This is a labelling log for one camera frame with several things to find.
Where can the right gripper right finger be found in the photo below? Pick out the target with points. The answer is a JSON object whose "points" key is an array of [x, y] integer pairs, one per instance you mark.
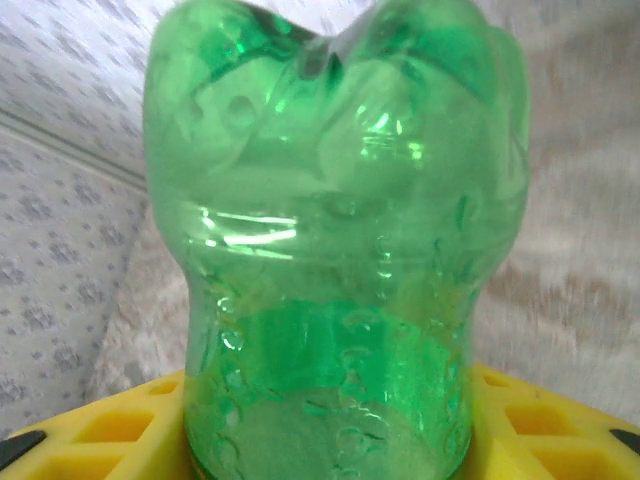
{"points": [[550, 450]]}

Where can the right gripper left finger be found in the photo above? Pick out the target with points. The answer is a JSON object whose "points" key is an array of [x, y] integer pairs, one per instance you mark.
{"points": [[125, 460]]}

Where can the green plastic bottle yellow cap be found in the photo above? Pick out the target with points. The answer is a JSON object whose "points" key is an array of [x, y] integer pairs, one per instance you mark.
{"points": [[325, 250]]}

